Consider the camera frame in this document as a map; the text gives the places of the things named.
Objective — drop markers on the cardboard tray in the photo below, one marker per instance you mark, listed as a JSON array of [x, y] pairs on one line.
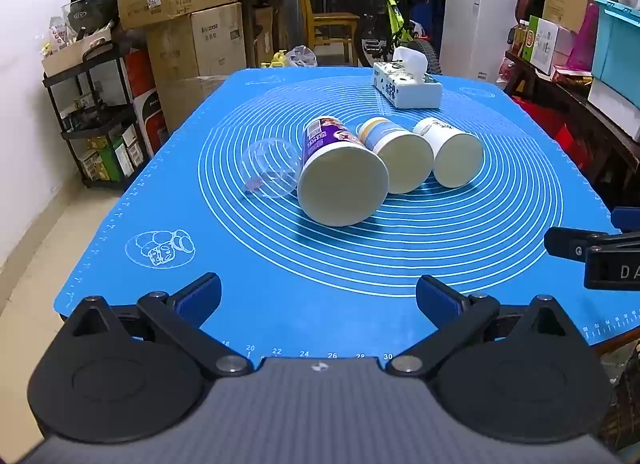
[[70, 53]]

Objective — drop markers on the wooden chair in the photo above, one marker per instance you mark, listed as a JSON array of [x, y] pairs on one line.
[[330, 23]]

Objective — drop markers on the white paper cup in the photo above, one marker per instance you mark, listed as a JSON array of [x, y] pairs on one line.
[[457, 158]]

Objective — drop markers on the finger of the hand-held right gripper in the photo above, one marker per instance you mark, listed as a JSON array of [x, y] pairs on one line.
[[627, 220], [565, 241]]

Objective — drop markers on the clear plastic bag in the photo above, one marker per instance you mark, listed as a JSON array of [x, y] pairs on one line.
[[302, 57]]

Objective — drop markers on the blue silicone baking mat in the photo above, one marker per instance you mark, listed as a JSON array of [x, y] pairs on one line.
[[350, 254]]

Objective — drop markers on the yellow toy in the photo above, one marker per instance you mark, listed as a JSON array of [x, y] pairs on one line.
[[275, 60]]

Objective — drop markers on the white and green box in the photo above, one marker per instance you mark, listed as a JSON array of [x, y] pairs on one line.
[[545, 43]]

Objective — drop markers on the large plain cardboard box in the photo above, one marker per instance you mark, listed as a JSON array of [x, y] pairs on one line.
[[200, 48]]

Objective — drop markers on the black bicycle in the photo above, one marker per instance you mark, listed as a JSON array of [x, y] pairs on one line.
[[395, 18]]

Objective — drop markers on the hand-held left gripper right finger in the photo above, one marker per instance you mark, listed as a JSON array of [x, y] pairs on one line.
[[439, 300]]

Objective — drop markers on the pink bag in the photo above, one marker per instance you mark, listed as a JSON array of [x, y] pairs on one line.
[[585, 41]]

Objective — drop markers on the white chest freezer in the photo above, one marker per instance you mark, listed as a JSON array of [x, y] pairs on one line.
[[475, 33]]

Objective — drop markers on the black shelf rack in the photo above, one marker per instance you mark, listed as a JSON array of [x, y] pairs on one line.
[[67, 133]]

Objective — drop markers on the purple paper cup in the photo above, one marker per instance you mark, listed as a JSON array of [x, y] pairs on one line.
[[342, 189]]

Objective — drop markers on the red and white appliance box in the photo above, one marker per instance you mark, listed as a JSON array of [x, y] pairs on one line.
[[150, 113]]

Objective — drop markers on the clear plastic cup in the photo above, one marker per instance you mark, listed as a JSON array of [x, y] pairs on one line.
[[270, 163]]

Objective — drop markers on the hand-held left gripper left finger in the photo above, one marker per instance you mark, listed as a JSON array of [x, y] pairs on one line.
[[200, 300]]

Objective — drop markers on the white flat box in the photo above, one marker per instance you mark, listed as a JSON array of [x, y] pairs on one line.
[[615, 106]]

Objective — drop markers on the black helmet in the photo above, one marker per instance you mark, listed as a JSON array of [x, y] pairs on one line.
[[85, 11]]

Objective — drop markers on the dark wooden side table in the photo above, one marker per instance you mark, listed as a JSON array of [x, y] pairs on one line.
[[600, 128]]

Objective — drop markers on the white tissue pack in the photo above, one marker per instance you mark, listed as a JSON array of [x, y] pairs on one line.
[[407, 91]]

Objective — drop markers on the teal storage bin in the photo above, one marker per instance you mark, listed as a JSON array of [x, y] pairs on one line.
[[617, 43]]

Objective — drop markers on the blue banded paper cup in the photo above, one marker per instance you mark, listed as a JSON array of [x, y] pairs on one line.
[[400, 158]]

